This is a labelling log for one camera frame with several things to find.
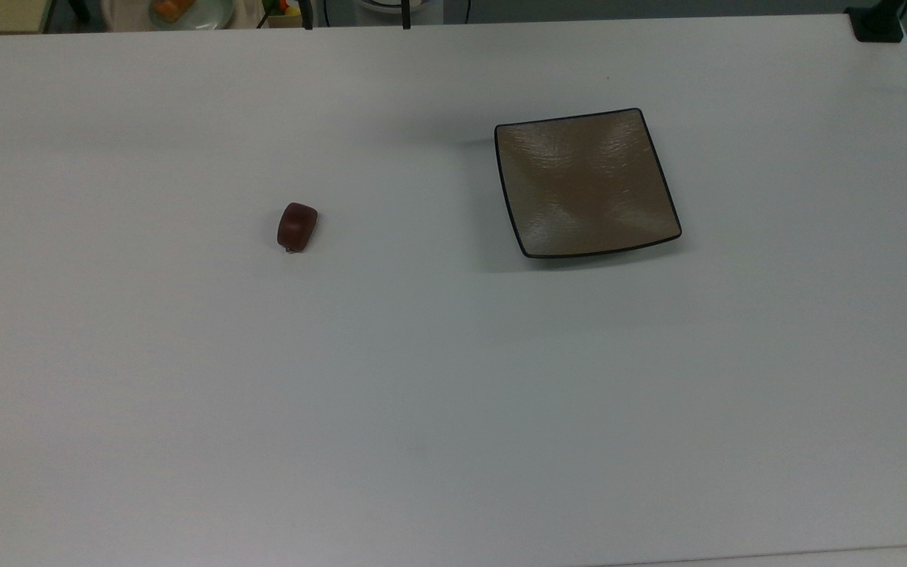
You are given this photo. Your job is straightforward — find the box with colourful fruit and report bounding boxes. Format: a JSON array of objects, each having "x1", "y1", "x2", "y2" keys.
[{"x1": 258, "y1": 0, "x2": 304, "y2": 30}]

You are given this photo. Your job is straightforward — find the white round base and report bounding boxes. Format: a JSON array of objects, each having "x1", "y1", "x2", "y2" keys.
[{"x1": 354, "y1": 0, "x2": 443, "y2": 18}]

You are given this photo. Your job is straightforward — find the pale green round plate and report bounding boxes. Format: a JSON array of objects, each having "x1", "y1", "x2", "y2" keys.
[{"x1": 148, "y1": 0, "x2": 235, "y2": 32}]

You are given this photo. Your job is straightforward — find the black table clamp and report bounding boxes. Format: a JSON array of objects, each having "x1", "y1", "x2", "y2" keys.
[{"x1": 845, "y1": 0, "x2": 907, "y2": 43}]

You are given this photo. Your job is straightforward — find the small dark red round food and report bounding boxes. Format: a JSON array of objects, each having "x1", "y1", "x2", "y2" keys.
[{"x1": 276, "y1": 202, "x2": 319, "y2": 254}]

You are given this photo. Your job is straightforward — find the square brown ceramic plate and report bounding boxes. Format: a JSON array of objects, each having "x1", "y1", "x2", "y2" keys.
[{"x1": 494, "y1": 108, "x2": 683, "y2": 260}]

